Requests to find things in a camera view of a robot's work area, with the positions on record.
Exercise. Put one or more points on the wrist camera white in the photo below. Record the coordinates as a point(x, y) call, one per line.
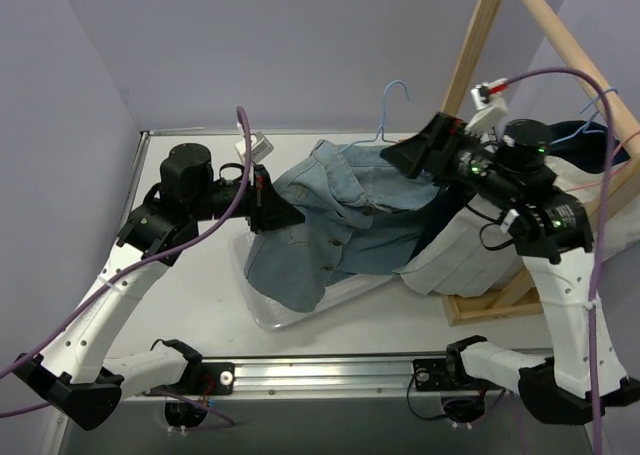
point(261, 147)
point(490, 106)

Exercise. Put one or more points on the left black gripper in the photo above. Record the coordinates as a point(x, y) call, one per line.
point(260, 198)

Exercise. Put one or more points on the light denim skirt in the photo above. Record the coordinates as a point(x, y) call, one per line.
point(362, 217)

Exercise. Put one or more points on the white plastic basket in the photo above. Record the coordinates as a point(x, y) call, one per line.
point(296, 305)

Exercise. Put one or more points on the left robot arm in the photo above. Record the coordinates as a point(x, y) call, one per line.
point(151, 241)

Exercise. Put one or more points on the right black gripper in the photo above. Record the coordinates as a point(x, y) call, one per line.
point(441, 142)

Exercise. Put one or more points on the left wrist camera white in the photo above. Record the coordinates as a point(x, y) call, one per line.
point(261, 147)

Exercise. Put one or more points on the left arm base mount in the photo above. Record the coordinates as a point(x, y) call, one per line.
point(207, 378)

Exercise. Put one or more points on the pink wire hanger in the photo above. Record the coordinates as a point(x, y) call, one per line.
point(615, 169)

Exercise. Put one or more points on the aluminium frame rail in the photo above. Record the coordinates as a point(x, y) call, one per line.
point(325, 375)

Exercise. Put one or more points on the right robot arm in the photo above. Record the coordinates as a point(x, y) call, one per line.
point(550, 231)

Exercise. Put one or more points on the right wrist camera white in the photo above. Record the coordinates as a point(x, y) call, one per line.
point(490, 106)

